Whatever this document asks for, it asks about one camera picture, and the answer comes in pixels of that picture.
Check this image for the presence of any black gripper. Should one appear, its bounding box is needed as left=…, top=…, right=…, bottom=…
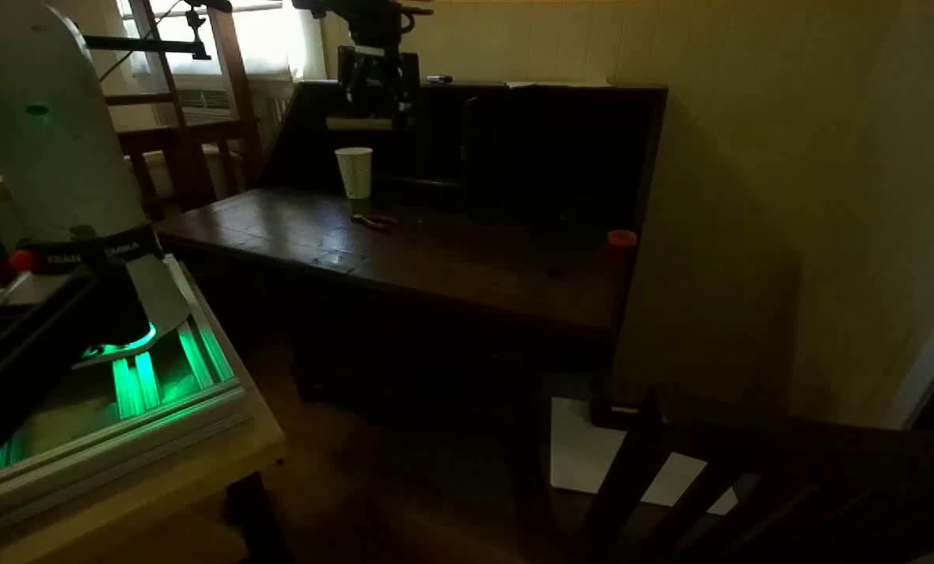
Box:
left=336, top=44, right=425, bottom=123

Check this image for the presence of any orange band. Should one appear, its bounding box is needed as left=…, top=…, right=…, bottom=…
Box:
left=606, top=227, right=644, bottom=255

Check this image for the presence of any dark wooden desk with shelf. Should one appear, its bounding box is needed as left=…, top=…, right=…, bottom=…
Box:
left=154, top=78, right=672, bottom=432

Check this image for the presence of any flat paper on shelf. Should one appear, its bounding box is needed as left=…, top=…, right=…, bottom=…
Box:
left=506, top=78, right=610, bottom=92

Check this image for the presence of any white paper cup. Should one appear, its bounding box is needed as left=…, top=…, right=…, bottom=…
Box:
left=333, top=144, right=375, bottom=204

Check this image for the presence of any bright window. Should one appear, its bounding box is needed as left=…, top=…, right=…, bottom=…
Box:
left=113, top=0, right=328, bottom=84

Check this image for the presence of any brown wooden slatted chair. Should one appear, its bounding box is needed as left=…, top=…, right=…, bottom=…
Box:
left=102, top=0, right=273, bottom=217

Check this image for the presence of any robot stand with green light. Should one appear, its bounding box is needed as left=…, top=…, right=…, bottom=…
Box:
left=0, top=248, right=290, bottom=564

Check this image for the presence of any white paper sheet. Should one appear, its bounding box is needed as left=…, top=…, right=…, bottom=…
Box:
left=546, top=394, right=742, bottom=522

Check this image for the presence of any black diagonal bar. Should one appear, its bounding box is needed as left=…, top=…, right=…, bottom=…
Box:
left=0, top=268, right=111, bottom=486

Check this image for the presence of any dark wooden chair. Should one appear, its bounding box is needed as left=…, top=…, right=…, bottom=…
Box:
left=575, top=386, right=934, bottom=564

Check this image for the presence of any small red-handled tool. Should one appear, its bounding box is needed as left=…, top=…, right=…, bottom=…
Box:
left=348, top=211, right=397, bottom=235

